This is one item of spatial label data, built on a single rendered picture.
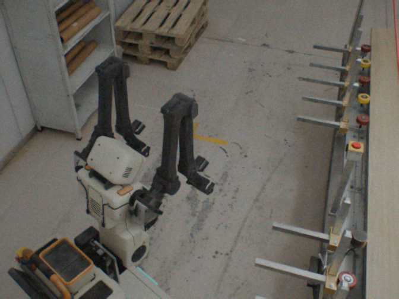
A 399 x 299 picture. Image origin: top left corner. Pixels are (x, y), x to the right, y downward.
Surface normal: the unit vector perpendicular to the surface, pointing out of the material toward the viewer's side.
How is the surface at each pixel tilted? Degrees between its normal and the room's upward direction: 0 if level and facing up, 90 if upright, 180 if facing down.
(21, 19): 90
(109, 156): 48
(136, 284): 0
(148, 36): 90
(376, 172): 0
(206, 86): 0
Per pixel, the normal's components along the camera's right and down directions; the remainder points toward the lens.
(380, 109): 0.02, -0.74
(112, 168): -0.48, -0.14
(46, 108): -0.29, 0.64
